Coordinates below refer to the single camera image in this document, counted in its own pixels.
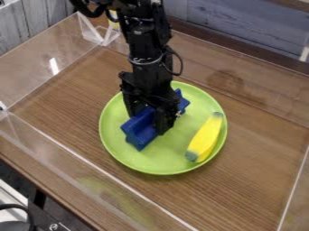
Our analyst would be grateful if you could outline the blue plastic block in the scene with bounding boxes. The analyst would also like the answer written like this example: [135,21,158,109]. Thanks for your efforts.
[119,88,191,152]

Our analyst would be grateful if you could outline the yellow toy banana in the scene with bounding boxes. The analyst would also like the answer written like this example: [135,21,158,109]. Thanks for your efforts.
[184,112,223,162]

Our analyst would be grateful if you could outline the green round plate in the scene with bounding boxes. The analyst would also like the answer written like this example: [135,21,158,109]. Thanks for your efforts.
[99,81,228,175]

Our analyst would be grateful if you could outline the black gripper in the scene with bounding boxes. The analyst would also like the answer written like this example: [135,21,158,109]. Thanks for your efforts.
[117,57,179,135]

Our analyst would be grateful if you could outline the black cable on floor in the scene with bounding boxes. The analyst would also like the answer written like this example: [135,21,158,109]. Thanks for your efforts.
[0,203,41,231]

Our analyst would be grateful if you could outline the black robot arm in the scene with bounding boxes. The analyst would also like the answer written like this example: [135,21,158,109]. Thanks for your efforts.
[68,0,179,134]

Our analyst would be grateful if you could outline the clear acrylic enclosure wall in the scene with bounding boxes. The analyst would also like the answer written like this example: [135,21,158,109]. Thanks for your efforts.
[0,16,309,231]

